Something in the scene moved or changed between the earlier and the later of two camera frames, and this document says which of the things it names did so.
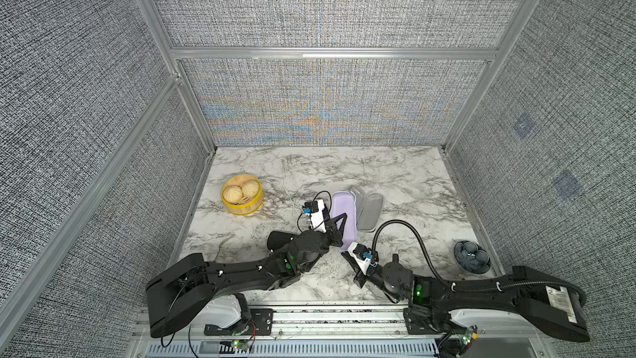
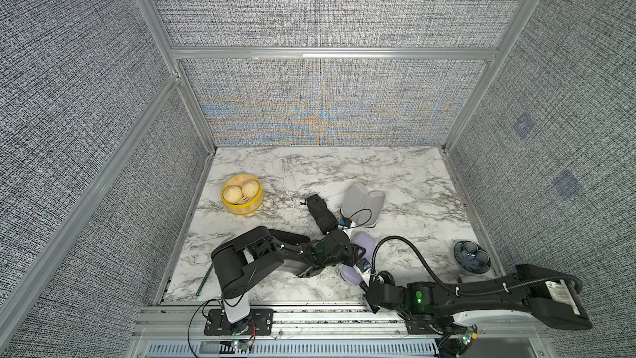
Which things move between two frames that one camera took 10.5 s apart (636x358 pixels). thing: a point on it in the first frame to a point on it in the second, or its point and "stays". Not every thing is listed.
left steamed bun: x=233 y=194 stays
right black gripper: x=352 y=263 to x=383 y=283
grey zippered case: x=277 y=239 stays
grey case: x=344 y=203 to x=349 y=273
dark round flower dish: x=472 y=257 stays
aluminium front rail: x=319 y=322 stays
